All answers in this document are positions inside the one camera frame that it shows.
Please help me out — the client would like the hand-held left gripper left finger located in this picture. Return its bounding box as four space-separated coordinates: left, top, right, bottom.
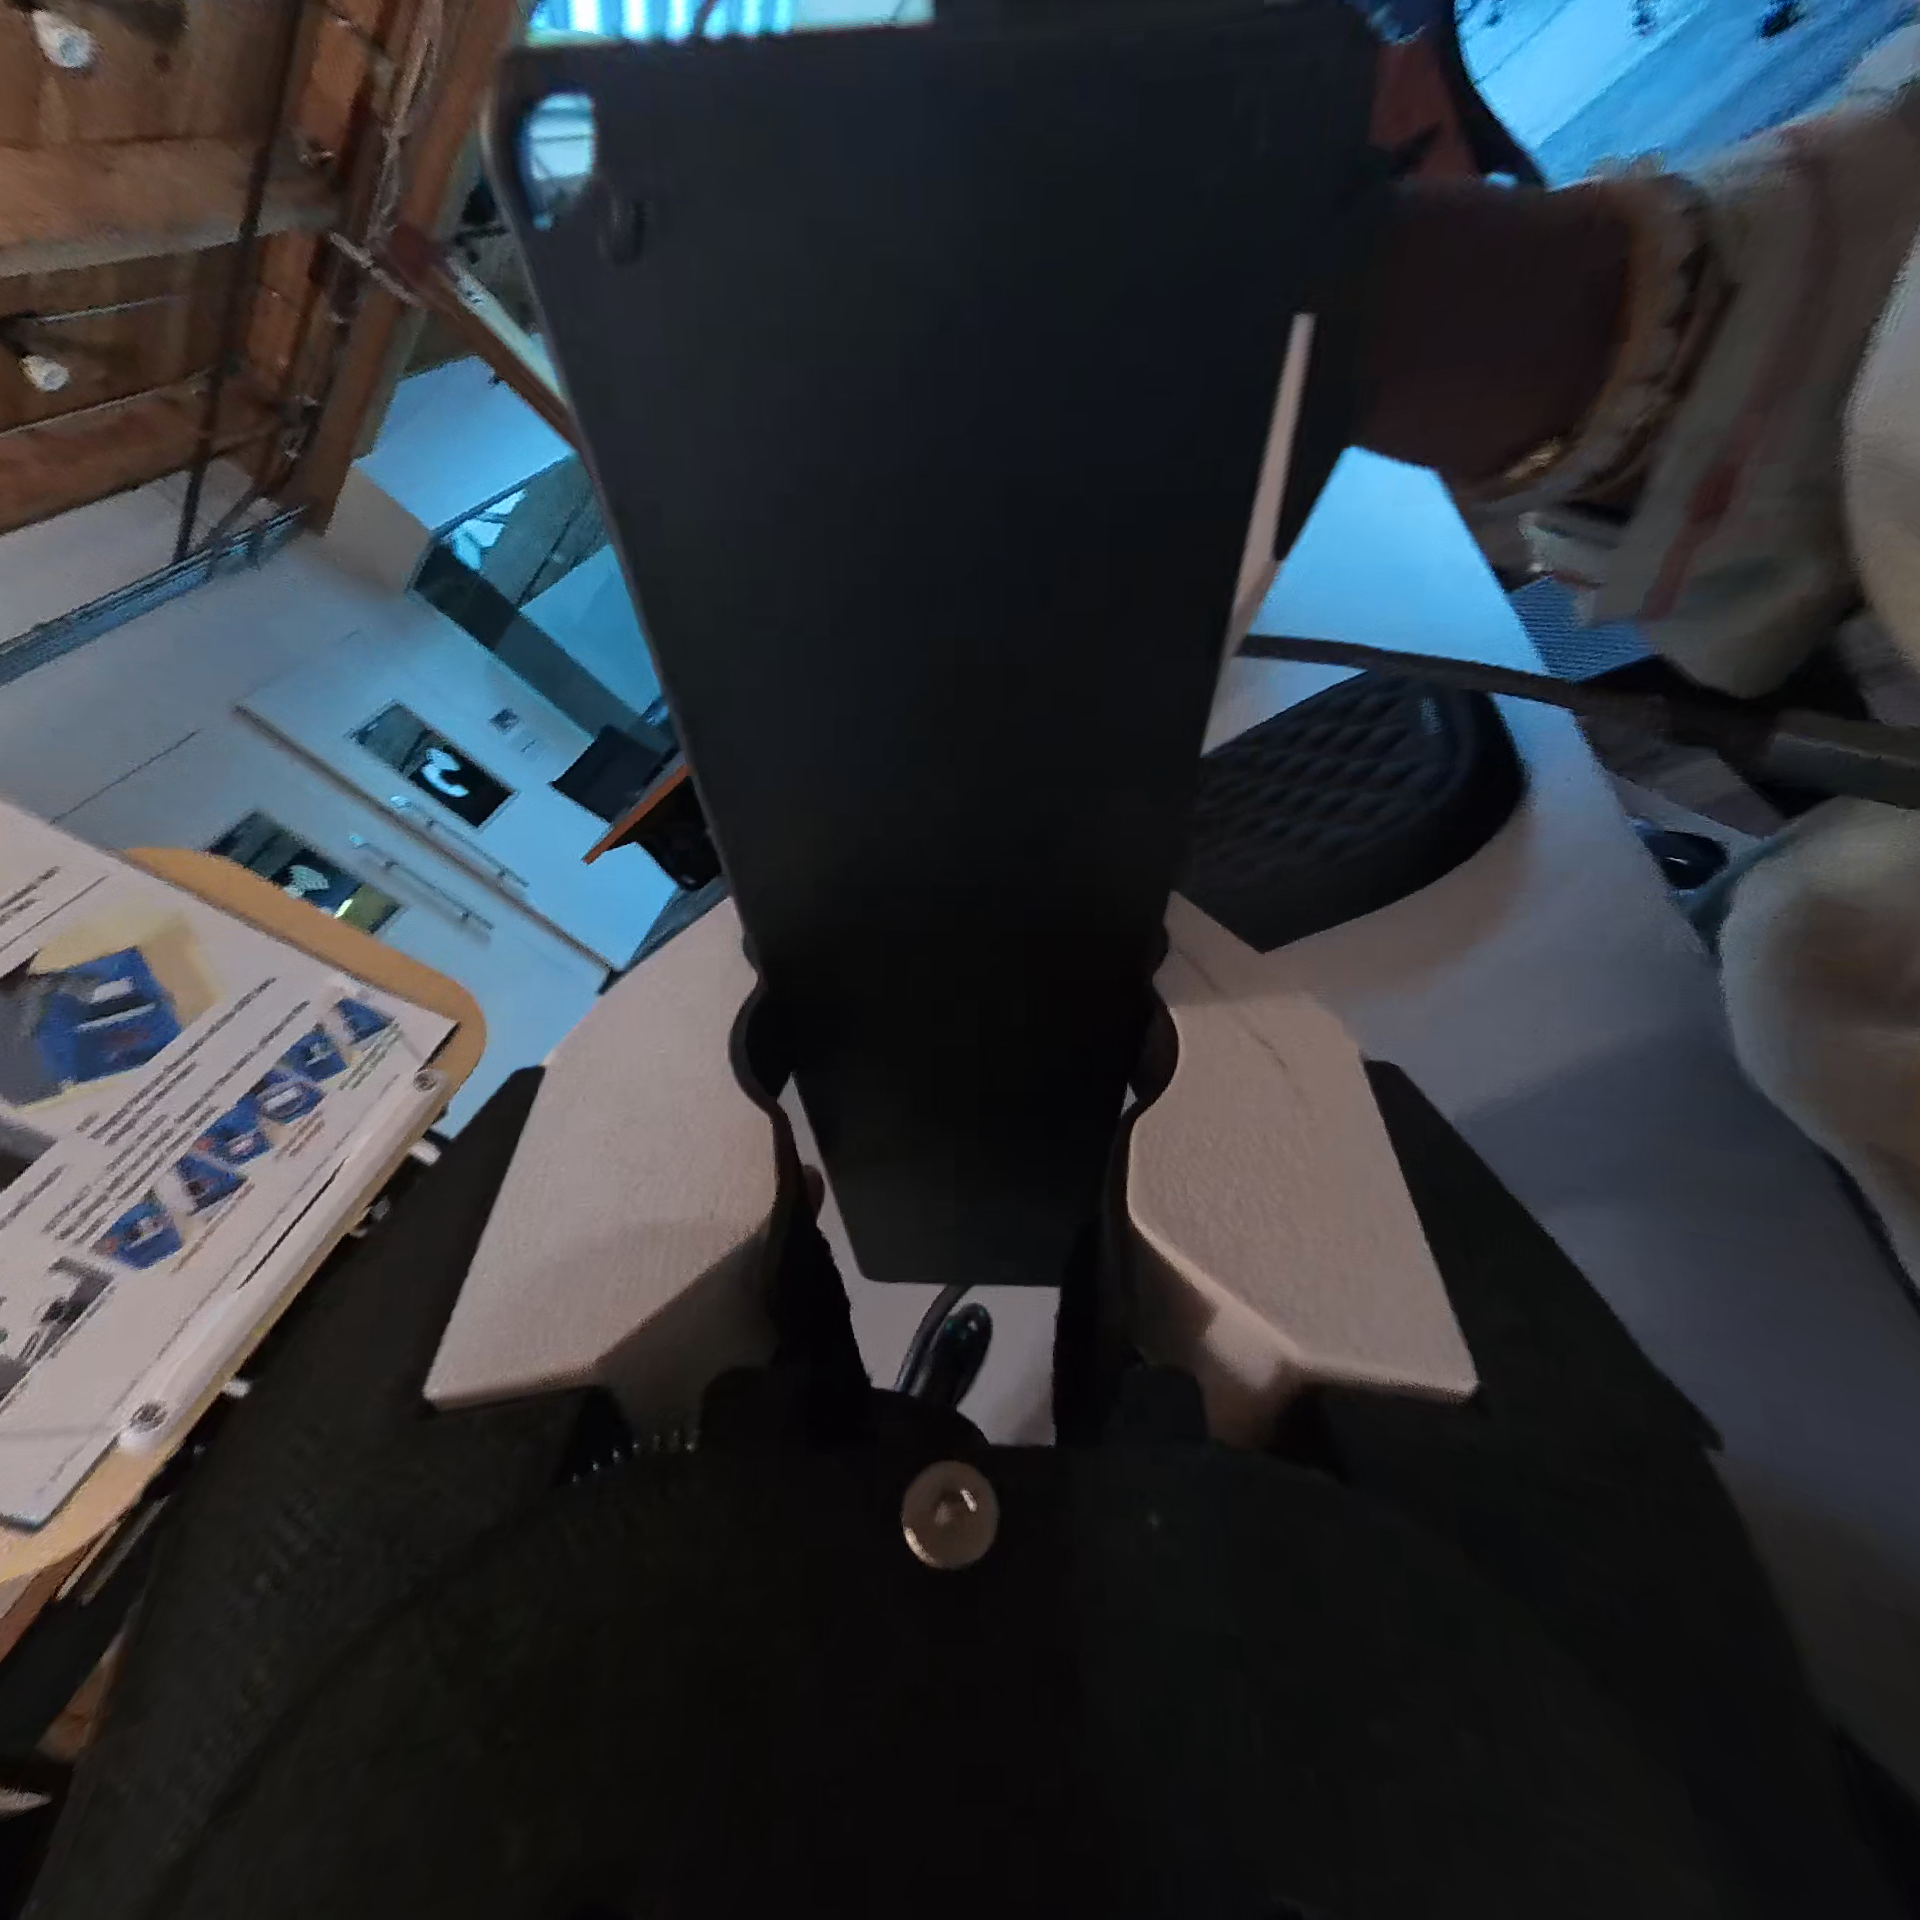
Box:
425 897 792 1411

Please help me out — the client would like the instruction poster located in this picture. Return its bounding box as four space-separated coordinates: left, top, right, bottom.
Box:
0 800 462 1532

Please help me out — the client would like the person's right hand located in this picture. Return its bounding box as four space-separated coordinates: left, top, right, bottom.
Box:
1347 178 1644 486

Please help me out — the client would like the thick black cable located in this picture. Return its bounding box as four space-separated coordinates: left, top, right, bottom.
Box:
1242 637 1920 812

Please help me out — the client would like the black square wall sign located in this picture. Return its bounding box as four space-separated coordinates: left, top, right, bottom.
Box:
354 704 514 830

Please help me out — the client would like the black textured mat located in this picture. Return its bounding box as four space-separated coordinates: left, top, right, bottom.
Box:
1191 671 1524 953

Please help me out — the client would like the person's right forearm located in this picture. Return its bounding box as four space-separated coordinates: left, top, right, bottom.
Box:
1462 90 1920 704

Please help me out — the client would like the rounded wooden poster board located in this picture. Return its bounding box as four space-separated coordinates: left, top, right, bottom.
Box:
0 848 491 1584

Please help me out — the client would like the black trapezoid plate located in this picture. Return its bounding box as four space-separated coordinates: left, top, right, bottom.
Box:
494 0 1388 1291

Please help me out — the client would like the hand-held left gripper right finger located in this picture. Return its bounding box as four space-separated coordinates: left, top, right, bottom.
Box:
1116 910 1483 1400

